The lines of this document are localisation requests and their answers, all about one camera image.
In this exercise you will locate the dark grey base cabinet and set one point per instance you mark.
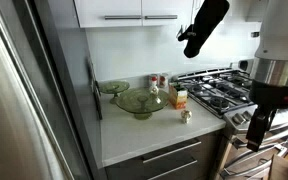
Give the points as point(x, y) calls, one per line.
point(207, 148)

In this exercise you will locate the wall power outlet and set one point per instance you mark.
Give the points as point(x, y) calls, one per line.
point(255, 34)

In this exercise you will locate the white garlic bulb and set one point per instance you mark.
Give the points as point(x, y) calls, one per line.
point(186, 113)

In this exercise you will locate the large green glass cake stand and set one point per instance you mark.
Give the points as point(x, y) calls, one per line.
point(140, 101)

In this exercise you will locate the stainless steel refrigerator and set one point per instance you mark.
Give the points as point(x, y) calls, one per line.
point(24, 100)

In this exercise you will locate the stainless steel gas range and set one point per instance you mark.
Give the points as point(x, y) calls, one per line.
point(217, 90)

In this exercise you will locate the small green glass cake stand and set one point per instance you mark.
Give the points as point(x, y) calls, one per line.
point(114, 87)

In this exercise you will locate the narrow white cabinet door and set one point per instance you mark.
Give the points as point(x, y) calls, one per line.
point(167, 8)

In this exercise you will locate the wide white cabinet door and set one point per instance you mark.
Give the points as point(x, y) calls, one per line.
point(107, 8)

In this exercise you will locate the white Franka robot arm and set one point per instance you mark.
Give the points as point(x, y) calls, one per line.
point(280, 30)

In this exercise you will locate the black flat rectangular panel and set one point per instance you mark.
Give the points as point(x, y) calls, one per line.
point(95, 93)

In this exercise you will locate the steel range knob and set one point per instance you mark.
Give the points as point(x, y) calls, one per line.
point(248, 115)
point(238, 118)

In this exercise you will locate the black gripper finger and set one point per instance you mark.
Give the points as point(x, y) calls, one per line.
point(272, 115)
point(258, 128)

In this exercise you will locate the white shaker red cap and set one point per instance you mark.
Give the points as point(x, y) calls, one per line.
point(154, 87)

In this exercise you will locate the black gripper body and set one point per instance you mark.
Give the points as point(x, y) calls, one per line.
point(274, 96)

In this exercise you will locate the brown cardboard box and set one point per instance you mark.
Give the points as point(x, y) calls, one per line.
point(280, 168)

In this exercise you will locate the white canister red label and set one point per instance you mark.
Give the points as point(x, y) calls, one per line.
point(151, 76)
point(164, 80)

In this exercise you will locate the orange vitamin drink box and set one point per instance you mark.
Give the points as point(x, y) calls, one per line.
point(178, 100)

